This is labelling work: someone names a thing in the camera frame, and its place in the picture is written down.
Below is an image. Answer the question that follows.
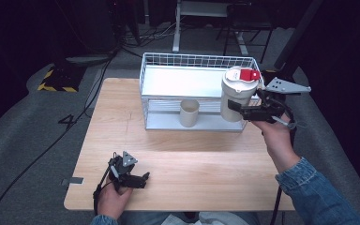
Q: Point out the person's right hand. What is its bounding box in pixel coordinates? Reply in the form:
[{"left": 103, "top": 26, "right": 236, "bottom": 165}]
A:
[{"left": 250, "top": 115, "right": 302, "bottom": 173}]

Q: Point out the left hand-held gripper black cable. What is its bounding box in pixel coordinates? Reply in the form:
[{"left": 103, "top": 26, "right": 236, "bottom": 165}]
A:
[{"left": 92, "top": 165, "right": 115, "bottom": 217}]

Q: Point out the long black floor cable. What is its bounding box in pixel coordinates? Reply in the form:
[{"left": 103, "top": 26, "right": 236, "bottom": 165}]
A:
[{"left": 0, "top": 54, "right": 117, "bottom": 225}]

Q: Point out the hand-held gripper black cable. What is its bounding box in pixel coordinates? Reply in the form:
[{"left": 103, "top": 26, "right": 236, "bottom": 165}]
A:
[
  {"left": 269, "top": 123, "right": 298, "bottom": 225},
  {"left": 92, "top": 165, "right": 115, "bottom": 217}
]

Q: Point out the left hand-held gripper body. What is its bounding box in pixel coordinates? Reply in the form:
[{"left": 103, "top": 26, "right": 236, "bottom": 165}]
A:
[{"left": 107, "top": 151, "right": 143, "bottom": 190}]

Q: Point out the bundle of floor cables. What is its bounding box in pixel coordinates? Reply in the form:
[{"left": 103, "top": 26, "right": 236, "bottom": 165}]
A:
[{"left": 120, "top": 21, "right": 182, "bottom": 50}]

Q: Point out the yellow black striped floor ramp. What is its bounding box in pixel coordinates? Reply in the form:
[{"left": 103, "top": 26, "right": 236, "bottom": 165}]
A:
[{"left": 37, "top": 63, "right": 87, "bottom": 94}]

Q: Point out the grey tape strip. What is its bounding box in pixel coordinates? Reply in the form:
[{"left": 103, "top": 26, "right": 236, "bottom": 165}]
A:
[{"left": 61, "top": 176, "right": 84, "bottom": 187}]

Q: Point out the white jug with red lid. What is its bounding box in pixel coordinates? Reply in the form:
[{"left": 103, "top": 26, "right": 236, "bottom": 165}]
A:
[{"left": 219, "top": 66, "right": 263, "bottom": 123}]

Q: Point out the cream cup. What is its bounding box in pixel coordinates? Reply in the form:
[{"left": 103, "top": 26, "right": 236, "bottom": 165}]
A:
[{"left": 179, "top": 98, "right": 201, "bottom": 128}]

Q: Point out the person's left hand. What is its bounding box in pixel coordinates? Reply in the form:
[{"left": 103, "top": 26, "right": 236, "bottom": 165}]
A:
[{"left": 96, "top": 178, "right": 134, "bottom": 220}]

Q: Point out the white desk frame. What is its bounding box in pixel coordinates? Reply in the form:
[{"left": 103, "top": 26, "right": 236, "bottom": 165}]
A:
[{"left": 172, "top": 0, "right": 249, "bottom": 56}]

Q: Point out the white wire rack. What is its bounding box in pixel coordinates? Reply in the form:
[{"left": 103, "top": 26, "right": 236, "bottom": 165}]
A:
[{"left": 139, "top": 52, "right": 265, "bottom": 133}]

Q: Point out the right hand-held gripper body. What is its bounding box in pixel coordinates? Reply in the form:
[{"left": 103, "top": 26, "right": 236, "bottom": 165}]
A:
[{"left": 239, "top": 77, "right": 312, "bottom": 125}]

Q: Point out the black chair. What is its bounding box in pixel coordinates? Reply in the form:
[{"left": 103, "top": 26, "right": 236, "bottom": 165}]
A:
[{"left": 216, "top": 2, "right": 277, "bottom": 64}]

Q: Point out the black slanted pole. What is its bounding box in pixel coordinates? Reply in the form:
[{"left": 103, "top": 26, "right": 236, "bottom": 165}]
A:
[{"left": 273, "top": 0, "right": 324, "bottom": 71}]

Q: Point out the right hand-held gripper black cable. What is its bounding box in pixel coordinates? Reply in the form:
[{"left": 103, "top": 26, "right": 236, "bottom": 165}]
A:
[{"left": 269, "top": 123, "right": 298, "bottom": 225}]

